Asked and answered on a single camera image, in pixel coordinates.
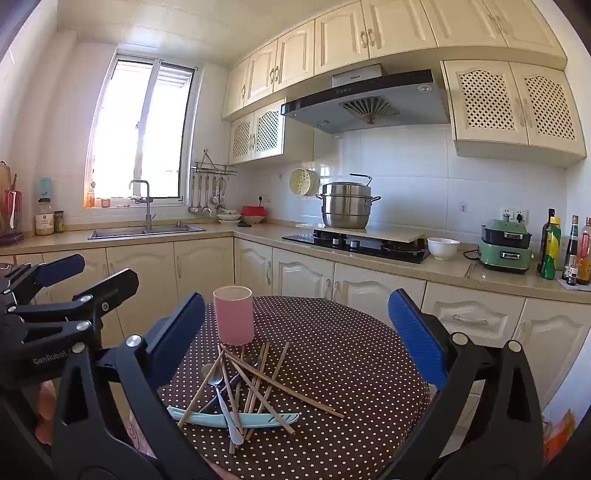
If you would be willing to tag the hanging utensil rack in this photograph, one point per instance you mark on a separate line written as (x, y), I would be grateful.
(209, 186)

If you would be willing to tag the dark sauce bottle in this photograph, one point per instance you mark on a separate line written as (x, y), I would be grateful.
(570, 268)

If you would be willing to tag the green oil bottle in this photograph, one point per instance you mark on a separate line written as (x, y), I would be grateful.
(552, 249)

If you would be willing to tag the chrome faucet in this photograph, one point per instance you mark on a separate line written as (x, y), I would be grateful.
(146, 200)

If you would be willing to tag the window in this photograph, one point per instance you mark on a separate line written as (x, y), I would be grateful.
(141, 134)

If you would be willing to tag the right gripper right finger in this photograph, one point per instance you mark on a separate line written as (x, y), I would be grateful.
(484, 421)

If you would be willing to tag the mint green utensil case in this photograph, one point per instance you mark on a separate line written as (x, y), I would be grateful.
(249, 420)

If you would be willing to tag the cream round strainer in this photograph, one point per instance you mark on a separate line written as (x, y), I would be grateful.
(304, 182)

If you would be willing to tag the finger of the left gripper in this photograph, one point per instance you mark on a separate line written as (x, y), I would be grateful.
(89, 305)
(60, 269)

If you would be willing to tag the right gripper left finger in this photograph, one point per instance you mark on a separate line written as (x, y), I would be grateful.
(89, 438)

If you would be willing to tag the metal spoon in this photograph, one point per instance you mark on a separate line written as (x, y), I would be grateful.
(214, 380)

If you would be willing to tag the stainless steel sink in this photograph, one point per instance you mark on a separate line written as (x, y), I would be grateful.
(132, 232)

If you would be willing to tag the black gas stove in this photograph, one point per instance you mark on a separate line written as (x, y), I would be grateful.
(414, 252)

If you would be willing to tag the cream cabinets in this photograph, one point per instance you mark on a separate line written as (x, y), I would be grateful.
(550, 321)
(499, 65)

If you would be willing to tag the glass jar white label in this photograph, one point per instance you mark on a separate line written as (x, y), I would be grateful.
(44, 217)

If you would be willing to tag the red container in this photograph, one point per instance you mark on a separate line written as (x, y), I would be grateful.
(253, 215)

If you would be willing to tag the stainless steel steamer pot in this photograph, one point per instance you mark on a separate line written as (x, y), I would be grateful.
(347, 204)

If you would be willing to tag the black range hood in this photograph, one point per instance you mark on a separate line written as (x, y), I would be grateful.
(398, 99)

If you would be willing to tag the brown polka dot tablecloth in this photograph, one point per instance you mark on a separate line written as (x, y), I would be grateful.
(342, 358)

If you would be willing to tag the white ceramic bowl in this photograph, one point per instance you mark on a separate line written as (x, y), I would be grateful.
(443, 248)

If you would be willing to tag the pink utensil cup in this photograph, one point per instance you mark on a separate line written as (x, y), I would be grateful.
(233, 308)

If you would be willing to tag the person's hand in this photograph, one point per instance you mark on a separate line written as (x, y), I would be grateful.
(46, 405)

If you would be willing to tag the upper cream cabinets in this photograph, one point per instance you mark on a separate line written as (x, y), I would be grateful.
(499, 65)

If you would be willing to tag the lower cream cabinets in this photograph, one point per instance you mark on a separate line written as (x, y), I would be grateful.
(550, 321)

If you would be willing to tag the green electric cooker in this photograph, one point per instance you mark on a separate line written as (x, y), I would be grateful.
(505, 246)

